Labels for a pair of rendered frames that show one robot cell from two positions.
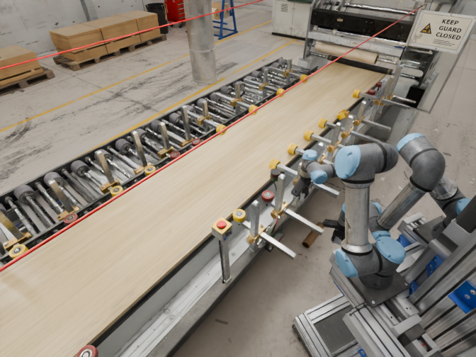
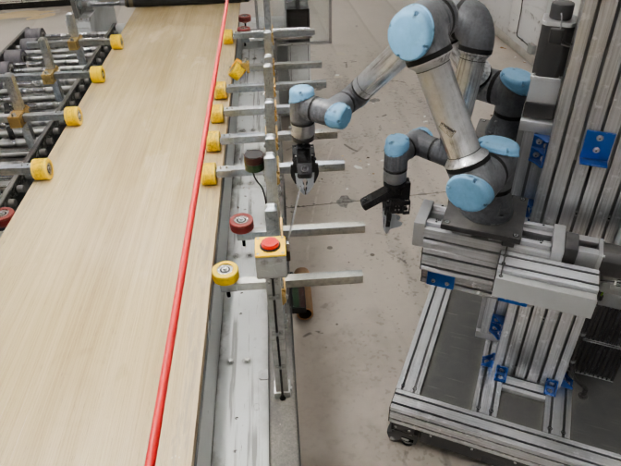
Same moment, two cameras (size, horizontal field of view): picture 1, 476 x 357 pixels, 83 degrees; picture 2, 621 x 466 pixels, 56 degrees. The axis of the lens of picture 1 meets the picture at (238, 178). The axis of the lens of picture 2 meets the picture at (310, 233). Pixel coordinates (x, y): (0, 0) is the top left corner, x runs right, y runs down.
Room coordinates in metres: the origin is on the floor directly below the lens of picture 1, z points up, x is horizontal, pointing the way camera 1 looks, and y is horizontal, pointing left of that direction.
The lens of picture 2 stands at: (-0.05, 0.72, 2.03)
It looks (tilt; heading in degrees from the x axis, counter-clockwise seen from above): 37 degrees down; 316
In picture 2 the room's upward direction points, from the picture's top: 2 degrees counter-clockwise
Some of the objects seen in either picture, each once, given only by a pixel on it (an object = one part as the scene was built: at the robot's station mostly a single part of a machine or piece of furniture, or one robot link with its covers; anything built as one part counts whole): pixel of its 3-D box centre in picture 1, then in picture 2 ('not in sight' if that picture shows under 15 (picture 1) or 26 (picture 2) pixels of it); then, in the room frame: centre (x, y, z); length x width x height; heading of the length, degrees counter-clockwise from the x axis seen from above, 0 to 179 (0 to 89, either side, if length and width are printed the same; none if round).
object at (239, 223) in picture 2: (267, 200); (242, 231); (1.25, -0.20, 0.85); 0.08 x 0.08 x 0.11
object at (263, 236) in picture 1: (263, 236); (291, 281); (0.96, -0.15, 0.84); 0.43 x 0.03 x 0.04; 49
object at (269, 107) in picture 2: (315, 169); (273, 155); (1.52, -0.58, 0.88); 0.03 x 0.03 x 0.48; 49
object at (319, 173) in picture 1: (319, 172); (333, 111); (1.04, -0.42, 1.29); 0.11 x 0.11 x 0.08; 10
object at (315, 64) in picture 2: (368, 122); (286, 66); (2.07, -1.16, 0.95); 0.36 x 0.03 x 0.03; 49
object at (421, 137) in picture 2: (369, 212); (419, 143); (0.90, -0.68, 1.12); 0.11 x 0.11 x 0.08; 2
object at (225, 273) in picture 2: (239, 219); (226, 282); (1.08, 0.00, 0.85); 0.08 x 0.08 x 0.11
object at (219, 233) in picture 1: (222, 229); (271, 258); (0.76, 0.08, 1.18); 0.07 x 0.07 x 0.08; 49
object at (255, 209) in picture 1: (254, 229); (275, 272); (0.95, -0.09, 0.91); 0.03 x 0.03 x 0.48; 49
